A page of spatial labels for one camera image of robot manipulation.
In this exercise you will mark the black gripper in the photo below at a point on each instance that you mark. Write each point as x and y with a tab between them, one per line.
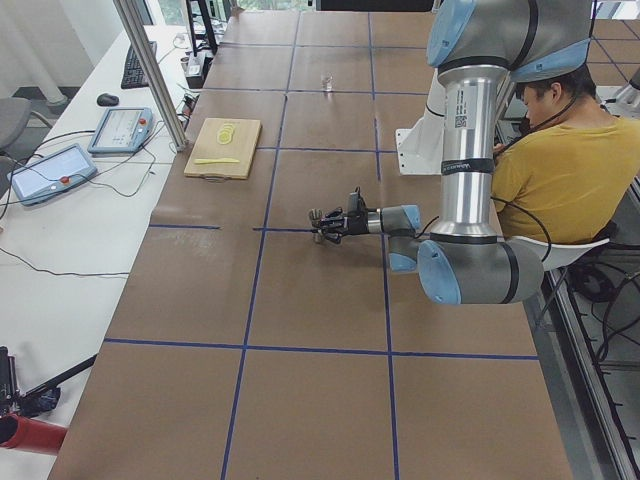
358	225

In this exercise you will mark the clear glass measuring cup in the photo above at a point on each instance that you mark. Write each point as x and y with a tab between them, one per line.
326	82

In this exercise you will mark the steel double jigger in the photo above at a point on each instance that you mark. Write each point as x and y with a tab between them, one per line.
315	217

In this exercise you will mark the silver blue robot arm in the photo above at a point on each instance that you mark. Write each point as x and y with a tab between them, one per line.
474	46

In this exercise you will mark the bamboo cutting board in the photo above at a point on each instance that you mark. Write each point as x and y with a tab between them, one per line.
242	146

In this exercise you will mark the yellow plastic knife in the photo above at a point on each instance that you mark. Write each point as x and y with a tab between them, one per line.
220	160

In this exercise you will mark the white chair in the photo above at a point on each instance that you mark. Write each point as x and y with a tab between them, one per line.
557	255

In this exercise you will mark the person in yellow shirt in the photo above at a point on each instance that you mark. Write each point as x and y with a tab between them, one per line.
564	180

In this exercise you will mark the far blue teach pendant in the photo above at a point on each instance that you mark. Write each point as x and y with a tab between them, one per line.
121	130

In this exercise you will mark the blue teach pendant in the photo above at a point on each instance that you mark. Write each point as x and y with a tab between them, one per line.
121	130
52	175

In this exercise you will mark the black keyboard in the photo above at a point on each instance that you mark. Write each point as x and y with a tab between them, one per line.
133	73

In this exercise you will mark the dark computer mouse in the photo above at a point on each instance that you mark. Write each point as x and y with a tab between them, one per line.
107	100

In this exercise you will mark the near blue teach pendant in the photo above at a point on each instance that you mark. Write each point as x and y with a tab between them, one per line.
52	175

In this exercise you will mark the grey office chair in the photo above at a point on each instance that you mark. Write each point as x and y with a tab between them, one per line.
15	113

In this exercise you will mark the red cylinder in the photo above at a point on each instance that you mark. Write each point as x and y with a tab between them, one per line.
30	435

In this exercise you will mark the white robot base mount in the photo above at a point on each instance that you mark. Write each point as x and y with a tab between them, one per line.
420	149

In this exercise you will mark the aluminium frame post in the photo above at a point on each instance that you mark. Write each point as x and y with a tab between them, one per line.
139	40

